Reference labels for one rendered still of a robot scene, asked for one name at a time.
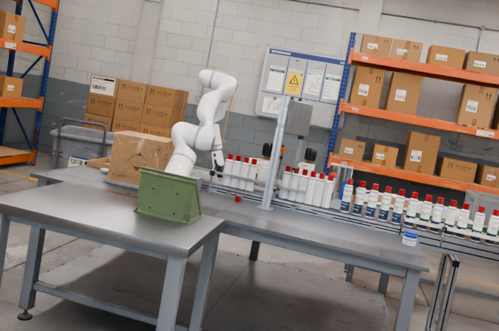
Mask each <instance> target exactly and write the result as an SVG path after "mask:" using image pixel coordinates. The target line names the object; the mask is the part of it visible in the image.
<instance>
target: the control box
mask: <svg viewBox="0 0 499 331"><path fill-rule="evenodd" d="M288 104H289V105H288V109H287V117H286V121H285V124H284V133H287V134H296V135H302V136H308V132H309V128H310V121H311V117H312V113H313V105H312V104H308V103H304V102H297V101H292V100H290V101H289V103H288Z"/></svg>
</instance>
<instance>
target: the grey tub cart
mask: <svg viewBox="0 0 499 331"><path fill-rule="evenodd" d="M64 120H67V121H71V122H80V123H85V124H89V125H97V126H102V127H103V128H104V131H101V130H96V129H91V128H83V127H78V126H73V125H66V126H63V127H62V121H64ZM50 134H51V135H53V153H52V163H51V170H54V169H59V168H68V167H73V166H82V165H87V160H92V159H99V158H104V157H109V158H111V152H112V147H113V141H114V132H109V131H107V128H106V126H105V125H103V124H101V123H96V122H88V121H84V120H79V119H71V118H67V117H63V118H61V120H60V121H59V127H58V128H57V129H54V130H52V131H50Z"/></svg>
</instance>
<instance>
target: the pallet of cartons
mask: <svg viewBox="0 0 499 331"><path fill-rule="evenodd" d="M89 93H90V94H89V97H88V101H87V106H86V112H87V113H86V114H85V118H84V121H88V122H96V123H101V124H103V125H105V126H106V128H107V131H109V132H114V133H115V132H121V131H134V132H139V133H143V134H150V135H155V136H159V137H165V138H169V139H171V138H172V136H171V131H172V127H173V126H174V125H175V124H176V123H178V122H184V120H185V115H186V106H187V102H188V97H189V91H182V90H178V89H174V88H167V87H163V86H158V85H150V84H146V83H142V82H134V81H130V80H125V79H118V78H114V77H109V76H101V75H97V74H91V84H90V88H89ZM83 128H91V129H96V130H101V131H104V128H103V127H102V126H97V125H89V124H85V123H83Z"/></svg>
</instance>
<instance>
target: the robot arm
mask: <svg viewBox="0 0 499 331"><path fill-rule="evenodd" d="M198 82H199V83H200V84H201V85H202V86H204V87H206V88H210V89H213V90H214V91H211V92H209V93H206V94H204V95H203V96H202V98H201V100H200V102H199V104H198V108H197V116H198V119H199V120H200V124H199V126H197V125H193V124H190V123H187V122H178V123H176V124H175V125H174V126H173V127H172V131H171V136H172V142H173V144H174V146H175V150H174V153H173V155H172V157H171V159H170V161H169V163H168V165H167V166H166V169H165V171H166V172H170V173H173V174H179V175H183V176H187V177H188V176H189V175H190V173H191V171H192V168H193V166H194V164H195V161H196V158H197V157H196V154H195V152H194V151H193V150H192V149H191V148H194V149H197V150H200V151H209V150H211V152H212V163H213V166H214V167H215V168H216V171H219V172H222V166H223V165H224V158H223V154H222V151H221V150H222V149H221V148H222V142H221V134H220V128H219V124H214V123H216V122H217V121H220V120H222V119H223V118H224V116H225V113H226V107H227V103H228V99H229V98H230V97H231V96H232V95H233V94H234V93H235V92H236V91H237V88H238V83H237V80H236V79H235V78H234V77H232V76H229V75H226V74H225V73H221V72H217V71H212V70H209V69H205V70H202V71H201V72H200V73H199V74H198Z"/></svg>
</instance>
